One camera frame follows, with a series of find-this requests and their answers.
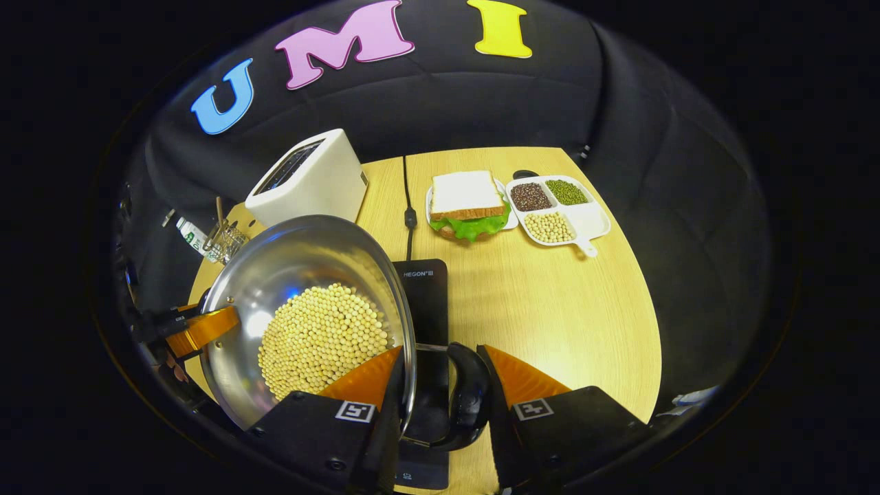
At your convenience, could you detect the pile of green mung beans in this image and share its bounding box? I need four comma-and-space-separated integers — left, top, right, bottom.
545, 179, 590, 206

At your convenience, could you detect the white toaster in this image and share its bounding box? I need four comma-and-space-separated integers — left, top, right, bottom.
245, 129, 369, 228

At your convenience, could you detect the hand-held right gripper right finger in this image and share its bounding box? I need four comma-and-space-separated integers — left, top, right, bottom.
476, 343, 652, 494

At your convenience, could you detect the white divided tray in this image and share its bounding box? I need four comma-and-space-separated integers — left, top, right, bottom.
505, 175, 612, 259

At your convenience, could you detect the black power cable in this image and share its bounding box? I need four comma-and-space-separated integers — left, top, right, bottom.
402, 157, 419, 262

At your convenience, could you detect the black induction cooktop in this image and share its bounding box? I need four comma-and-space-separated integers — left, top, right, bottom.
392, 258, 452, 491

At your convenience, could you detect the sandwich with lettuce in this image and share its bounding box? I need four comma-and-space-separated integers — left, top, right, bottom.
430, 170, 512, 243

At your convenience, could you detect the wire basket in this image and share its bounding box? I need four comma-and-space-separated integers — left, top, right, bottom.
203, 220, 249, 266

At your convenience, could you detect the small pile of soybeans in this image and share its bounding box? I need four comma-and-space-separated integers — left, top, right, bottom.
524, 212, 578, 244

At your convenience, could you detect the pile of dark red beans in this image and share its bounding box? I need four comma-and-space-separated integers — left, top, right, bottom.
510, 182, 553, 212

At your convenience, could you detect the white drink bottle green label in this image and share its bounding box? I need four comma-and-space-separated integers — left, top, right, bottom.
175, 217, 211, 256

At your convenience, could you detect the steel pot with black handles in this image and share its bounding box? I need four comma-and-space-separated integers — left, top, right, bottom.
199, 214, 493, 452

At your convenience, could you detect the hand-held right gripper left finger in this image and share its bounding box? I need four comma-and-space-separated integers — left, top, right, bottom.
246, 345, 408, 494

